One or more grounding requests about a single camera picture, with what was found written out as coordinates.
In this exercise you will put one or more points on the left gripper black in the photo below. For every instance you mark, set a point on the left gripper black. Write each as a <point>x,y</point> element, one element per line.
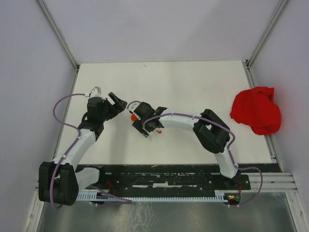
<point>119,106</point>

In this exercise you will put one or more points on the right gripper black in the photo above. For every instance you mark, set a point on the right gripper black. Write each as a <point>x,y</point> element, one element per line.
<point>137,124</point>

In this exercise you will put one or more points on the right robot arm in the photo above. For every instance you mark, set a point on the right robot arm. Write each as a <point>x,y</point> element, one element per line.
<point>213,134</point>

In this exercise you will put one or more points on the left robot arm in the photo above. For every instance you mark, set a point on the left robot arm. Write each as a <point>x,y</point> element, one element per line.
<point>59,183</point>

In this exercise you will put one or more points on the orange charging case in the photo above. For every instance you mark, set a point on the orange charging case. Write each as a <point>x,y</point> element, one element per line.
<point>133,118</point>

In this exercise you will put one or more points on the red cloth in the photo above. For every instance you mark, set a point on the red cloth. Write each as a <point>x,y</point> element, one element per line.
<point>255,107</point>

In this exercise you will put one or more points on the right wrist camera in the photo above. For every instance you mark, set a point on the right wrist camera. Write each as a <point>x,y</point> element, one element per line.
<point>132,106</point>

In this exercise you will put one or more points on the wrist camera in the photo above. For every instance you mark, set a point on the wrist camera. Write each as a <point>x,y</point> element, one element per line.
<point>132,106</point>
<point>95,92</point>

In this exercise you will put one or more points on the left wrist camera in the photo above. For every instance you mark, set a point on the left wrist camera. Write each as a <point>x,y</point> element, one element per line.
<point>95,92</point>

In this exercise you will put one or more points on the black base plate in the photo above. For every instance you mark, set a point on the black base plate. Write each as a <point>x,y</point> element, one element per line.
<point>155,185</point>

